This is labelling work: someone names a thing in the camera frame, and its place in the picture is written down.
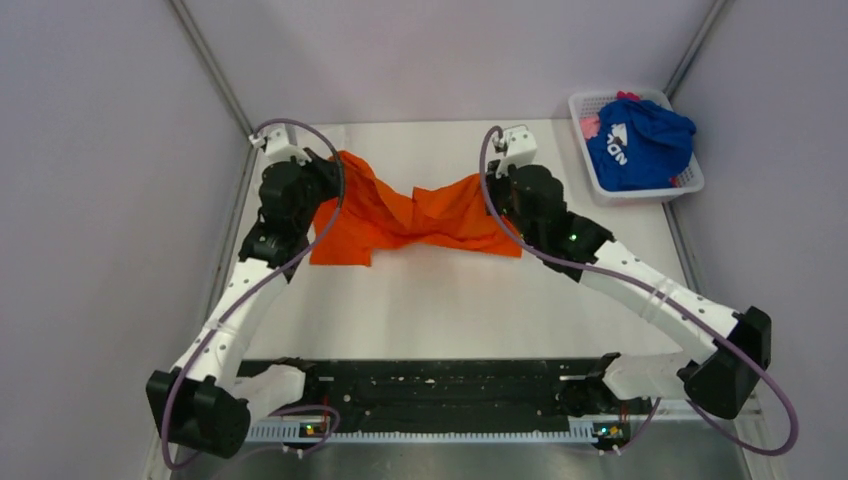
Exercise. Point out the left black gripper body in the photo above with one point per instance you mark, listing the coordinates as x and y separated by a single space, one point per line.
320 186

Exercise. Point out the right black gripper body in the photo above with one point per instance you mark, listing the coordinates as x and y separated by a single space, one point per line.
501 193

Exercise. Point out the white cable duct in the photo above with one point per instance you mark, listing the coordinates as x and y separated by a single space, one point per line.
288 431

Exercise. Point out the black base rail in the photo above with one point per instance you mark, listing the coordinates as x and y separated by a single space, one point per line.
472 397

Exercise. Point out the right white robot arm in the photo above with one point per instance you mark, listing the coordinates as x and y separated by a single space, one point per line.
721 349

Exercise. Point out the orange t shirt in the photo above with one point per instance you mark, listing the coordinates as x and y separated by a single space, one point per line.
376 217

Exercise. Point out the pink garment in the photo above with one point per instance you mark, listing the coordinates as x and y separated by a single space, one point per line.
590 125

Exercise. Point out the white plastic basket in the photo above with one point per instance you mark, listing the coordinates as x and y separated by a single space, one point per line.
691 180

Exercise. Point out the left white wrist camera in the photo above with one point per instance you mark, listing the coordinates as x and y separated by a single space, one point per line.
277 148

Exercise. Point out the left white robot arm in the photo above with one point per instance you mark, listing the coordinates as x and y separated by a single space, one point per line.
200 403

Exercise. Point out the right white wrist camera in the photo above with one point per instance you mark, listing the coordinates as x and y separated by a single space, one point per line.
518 146

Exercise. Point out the blue t shirt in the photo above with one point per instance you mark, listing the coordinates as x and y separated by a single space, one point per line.
640 145

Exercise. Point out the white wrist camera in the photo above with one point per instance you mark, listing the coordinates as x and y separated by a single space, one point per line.
277 148
518 146

